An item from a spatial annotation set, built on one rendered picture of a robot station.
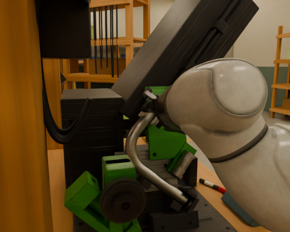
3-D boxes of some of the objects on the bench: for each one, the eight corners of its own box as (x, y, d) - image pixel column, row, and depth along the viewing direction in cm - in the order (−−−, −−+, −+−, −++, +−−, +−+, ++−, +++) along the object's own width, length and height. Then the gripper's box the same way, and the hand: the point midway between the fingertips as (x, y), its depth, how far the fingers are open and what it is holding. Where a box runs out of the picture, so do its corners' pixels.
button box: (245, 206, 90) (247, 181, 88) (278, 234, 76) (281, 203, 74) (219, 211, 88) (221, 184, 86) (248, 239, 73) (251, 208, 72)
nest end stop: (180, 210, 78) (190, 195, 79) (189, 215, 72) (199, 199, 73) (177, 207, 78) (187, 193, 79) (186, 213, 72) (196, 197, 73)
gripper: (217, 120, 54) (175, 125, 77) (160, 65, 52) (134, 87, 75) (195, 149, 52) (159, 145, 75) (135, 93, 50) (117, 107, 73)
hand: (150, 115), depth 71 cm, fingers closed on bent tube, 3 cm apart
